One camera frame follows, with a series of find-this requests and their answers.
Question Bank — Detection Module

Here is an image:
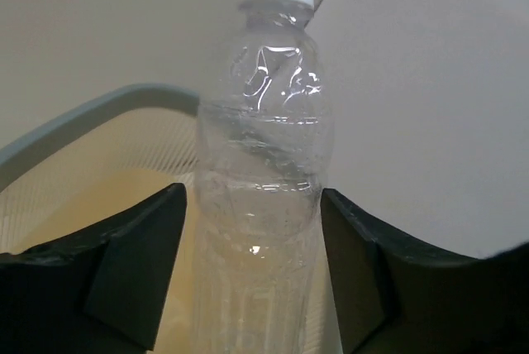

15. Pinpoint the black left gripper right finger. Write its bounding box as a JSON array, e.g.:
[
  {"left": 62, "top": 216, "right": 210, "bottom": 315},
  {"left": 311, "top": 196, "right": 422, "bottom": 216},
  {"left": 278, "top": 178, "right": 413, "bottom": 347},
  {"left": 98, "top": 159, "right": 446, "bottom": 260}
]
[{"left": 321, "top": 189, "right": 528, "bottom": 353}]

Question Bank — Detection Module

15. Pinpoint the clear bottle white cap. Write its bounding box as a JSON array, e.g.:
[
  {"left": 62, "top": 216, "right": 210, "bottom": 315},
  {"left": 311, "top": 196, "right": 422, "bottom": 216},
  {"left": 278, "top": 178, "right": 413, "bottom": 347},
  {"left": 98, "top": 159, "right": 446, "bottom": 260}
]
[{"left": 191, "top": 0, "right": 333, "bottom": 353}]

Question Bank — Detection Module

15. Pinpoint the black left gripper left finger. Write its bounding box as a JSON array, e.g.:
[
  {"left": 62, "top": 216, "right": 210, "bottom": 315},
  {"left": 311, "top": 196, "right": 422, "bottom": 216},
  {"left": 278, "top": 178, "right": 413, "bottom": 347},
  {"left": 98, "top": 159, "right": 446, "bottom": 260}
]
[{"left": 1, "top": 183, "right": 187, "bottom": 353}]

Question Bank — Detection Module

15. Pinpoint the beige ribbed plastic bin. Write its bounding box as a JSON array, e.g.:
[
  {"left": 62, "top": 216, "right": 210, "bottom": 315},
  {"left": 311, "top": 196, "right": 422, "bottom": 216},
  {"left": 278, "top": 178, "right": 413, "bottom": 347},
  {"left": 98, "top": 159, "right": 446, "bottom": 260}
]
[{"left": 1, "top": 84, "right": 343, "bottom": 353}]

